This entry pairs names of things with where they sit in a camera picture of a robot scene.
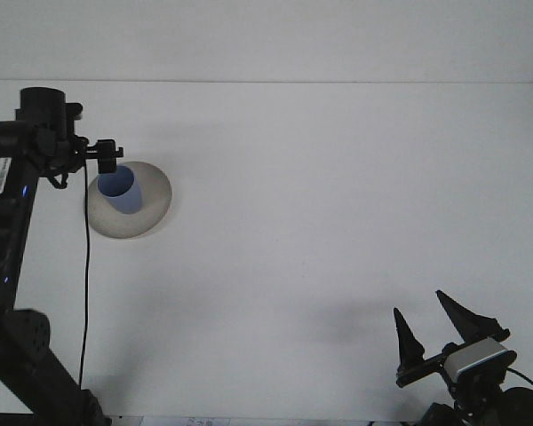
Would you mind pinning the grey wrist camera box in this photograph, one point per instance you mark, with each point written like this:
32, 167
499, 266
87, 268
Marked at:
477, 359

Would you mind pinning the white paper with writing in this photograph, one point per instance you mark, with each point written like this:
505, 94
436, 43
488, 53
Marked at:
182, 421

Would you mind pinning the pale blue cup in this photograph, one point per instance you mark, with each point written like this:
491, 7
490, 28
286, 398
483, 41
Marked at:
124, 195

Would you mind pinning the pale round plate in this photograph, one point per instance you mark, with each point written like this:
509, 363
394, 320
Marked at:
153, 199

